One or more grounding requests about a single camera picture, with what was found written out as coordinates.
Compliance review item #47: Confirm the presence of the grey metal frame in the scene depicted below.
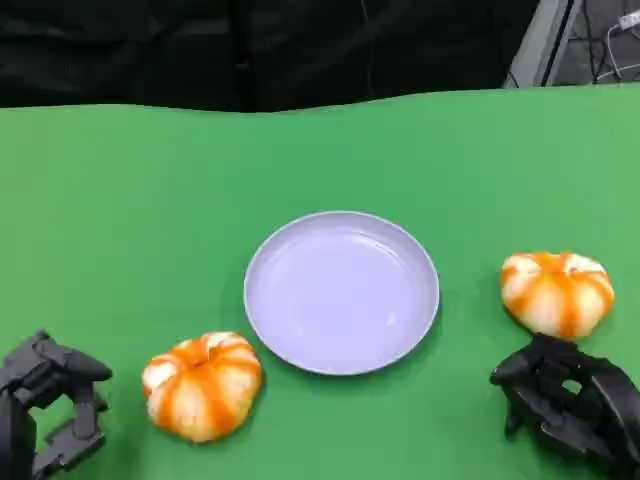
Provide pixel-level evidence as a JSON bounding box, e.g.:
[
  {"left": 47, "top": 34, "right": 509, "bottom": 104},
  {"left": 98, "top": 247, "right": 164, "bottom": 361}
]
[{"left": 502, "top": 0, "right": 586, "bottom": 90}]

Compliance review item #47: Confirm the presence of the green table cloth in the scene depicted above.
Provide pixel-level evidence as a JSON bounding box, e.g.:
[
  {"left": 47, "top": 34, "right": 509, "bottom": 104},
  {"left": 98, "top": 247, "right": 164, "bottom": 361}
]
[{"left": 0, "top": 83, "right": 640, "bottom": 480}]

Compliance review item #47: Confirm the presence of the black cable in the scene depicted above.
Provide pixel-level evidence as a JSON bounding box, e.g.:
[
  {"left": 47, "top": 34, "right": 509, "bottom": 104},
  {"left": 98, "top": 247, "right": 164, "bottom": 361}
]
[{"left": 582, "top": 0, "right": 604, "bottom": 85}]

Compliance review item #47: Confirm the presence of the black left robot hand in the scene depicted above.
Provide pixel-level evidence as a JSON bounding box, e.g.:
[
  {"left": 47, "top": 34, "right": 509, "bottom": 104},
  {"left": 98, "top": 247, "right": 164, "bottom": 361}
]
[{"left": 0, "top": 329, "right": 114, "bottom": 480}]

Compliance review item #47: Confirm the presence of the black backdrop cloth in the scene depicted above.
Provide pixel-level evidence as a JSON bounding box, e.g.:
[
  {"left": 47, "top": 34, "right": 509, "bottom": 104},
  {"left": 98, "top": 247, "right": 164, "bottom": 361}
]
[{"left": 0, "top": 0, "right": 539, "bottom": 112}]

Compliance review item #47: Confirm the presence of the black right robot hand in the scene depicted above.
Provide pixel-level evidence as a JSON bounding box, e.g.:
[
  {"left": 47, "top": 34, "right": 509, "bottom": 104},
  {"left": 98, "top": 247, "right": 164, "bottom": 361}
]
[{"left": 489, "top": 333, "right": 640, "bottom": 480}]

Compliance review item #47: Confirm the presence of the lilac plate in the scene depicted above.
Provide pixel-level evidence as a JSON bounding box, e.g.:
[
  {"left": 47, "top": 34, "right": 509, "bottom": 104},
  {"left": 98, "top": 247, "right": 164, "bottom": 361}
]
[{"left": 243, "top": 209, "right": 441, "bottom": 376}]

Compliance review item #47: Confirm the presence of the white cable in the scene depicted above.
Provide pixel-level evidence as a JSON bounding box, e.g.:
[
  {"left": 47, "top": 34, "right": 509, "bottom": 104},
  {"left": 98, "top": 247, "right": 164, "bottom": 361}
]
[{"left": 594, "top": 22, "right": 640, "bottom": 84}]

